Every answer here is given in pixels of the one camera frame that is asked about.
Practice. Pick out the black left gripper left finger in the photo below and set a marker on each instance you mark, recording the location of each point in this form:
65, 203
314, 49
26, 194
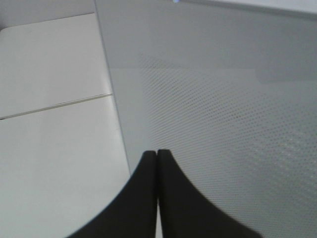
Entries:
133, 212

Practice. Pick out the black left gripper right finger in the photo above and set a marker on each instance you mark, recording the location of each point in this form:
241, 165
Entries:
185, 212

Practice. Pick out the white microwave door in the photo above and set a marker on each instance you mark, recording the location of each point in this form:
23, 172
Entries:
230, 88

